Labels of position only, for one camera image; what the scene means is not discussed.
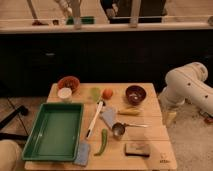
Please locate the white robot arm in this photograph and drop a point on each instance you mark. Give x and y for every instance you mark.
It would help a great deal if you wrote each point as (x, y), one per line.
(186, 83)

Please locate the purple bowl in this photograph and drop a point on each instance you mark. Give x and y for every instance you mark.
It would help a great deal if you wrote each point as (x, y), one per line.
(135, 94)

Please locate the orange bowl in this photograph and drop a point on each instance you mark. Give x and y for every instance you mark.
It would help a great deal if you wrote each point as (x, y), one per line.
(71, 82)

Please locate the orange tomato toy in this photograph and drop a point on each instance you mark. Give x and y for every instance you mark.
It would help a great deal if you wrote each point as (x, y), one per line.
(107, 94)

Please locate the grey cloth piece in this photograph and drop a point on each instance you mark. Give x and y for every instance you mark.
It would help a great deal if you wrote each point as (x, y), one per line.
(108, 116)

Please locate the white cup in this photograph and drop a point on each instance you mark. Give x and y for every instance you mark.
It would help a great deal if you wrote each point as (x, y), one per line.
(65, 94)

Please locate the wooden folding table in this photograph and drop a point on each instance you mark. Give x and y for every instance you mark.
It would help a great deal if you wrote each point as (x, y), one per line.
(113, 159)

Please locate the metal measuring cup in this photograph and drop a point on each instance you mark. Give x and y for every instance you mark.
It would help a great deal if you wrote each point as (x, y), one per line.
(119, 129)

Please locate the green chili pepper toy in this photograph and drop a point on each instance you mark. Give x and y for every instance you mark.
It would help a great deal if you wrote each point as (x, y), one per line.
(104, 136)

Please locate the green plastic tray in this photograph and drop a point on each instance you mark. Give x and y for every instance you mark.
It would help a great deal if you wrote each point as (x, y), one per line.
(55, 133)

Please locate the blue sponge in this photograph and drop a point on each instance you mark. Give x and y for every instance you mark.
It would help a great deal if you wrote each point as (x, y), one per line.
(82, 154)

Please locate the black tripod stand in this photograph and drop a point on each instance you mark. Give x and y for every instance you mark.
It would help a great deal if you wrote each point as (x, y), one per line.
(22, 110)

